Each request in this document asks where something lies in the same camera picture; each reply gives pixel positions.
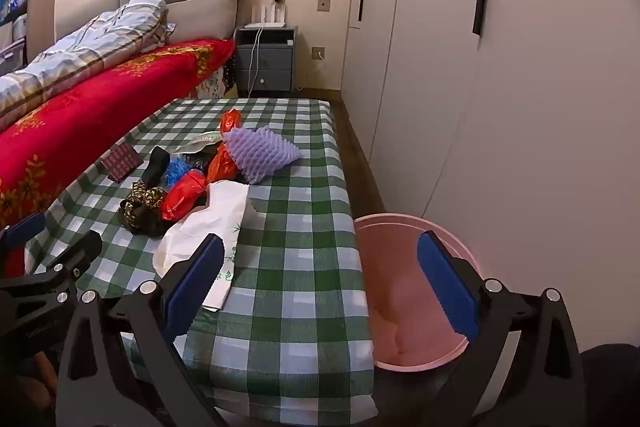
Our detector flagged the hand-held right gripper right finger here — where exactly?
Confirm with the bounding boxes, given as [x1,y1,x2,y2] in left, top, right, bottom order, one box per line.
[417,231,586,427]

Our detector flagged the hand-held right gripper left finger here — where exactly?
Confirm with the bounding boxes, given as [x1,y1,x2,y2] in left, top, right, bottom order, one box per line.
[55,234,226,427]

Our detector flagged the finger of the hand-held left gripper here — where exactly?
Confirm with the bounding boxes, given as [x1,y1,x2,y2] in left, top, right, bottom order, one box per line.
[30,229,103,289]
[0,211,47,260]

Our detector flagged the pink plastic bin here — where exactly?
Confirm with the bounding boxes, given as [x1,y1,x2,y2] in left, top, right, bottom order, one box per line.
[352,213,483,373]

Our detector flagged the white paper bag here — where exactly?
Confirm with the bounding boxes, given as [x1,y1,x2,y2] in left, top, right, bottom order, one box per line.
[152,182,251,313]

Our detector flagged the leopard print cloth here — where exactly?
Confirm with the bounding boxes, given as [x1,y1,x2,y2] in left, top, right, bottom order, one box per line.
[119,182,168,238]

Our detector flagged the red plastic bag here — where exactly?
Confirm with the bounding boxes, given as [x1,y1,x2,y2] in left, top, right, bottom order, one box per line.
[161,169,210,222]

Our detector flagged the dark red patterned card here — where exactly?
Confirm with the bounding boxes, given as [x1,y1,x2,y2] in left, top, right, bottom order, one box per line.
[101,143,142,182]

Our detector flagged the blue plastic wrapper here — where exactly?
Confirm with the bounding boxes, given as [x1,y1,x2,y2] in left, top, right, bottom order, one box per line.
[162,158,193,188]

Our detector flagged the black item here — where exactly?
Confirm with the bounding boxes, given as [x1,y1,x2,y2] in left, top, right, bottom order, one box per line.
[141,146,171,185]

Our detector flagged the orange plastic bag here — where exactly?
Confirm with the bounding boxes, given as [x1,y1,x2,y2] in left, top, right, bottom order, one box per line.
[206,109,244,184]

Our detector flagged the green and white packet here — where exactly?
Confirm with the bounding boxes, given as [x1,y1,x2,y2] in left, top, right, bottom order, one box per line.
[172,132,223,155]

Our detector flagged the purple foam fruit net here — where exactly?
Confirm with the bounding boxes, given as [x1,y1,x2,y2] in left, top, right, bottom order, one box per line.
[222,125,303,185]

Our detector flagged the green checked tablecloth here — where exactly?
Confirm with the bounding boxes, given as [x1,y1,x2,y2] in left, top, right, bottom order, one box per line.
[24,97,379,427]

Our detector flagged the red floral blanket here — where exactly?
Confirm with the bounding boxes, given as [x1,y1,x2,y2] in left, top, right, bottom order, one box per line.
[0,38,236,228]

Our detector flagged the plaid quilt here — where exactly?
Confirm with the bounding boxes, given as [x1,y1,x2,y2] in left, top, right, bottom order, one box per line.
[0,0,177,132]

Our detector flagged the person's dark clothing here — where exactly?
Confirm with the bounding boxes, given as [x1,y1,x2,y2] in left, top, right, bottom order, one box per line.
[580,344,640,427]

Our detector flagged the patterned bed skirt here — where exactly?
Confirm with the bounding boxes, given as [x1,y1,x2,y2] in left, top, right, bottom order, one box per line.
[197,62,238,100]

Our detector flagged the storage shelf with boxes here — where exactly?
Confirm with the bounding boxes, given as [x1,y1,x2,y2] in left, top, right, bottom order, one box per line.
[0,0,68,78]

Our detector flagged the grey nightstand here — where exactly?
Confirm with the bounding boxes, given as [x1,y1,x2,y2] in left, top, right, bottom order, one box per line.
[234,26,299,98]

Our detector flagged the white wardrobe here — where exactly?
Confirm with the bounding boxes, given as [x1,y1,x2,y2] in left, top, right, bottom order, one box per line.
[341,0,640,348]

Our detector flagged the white router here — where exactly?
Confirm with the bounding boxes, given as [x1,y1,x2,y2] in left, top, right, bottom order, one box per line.
[244,4,287,29]

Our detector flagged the white cable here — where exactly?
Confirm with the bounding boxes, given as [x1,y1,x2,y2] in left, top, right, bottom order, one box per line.
[296,54,322,91]
[251,27,264,84]

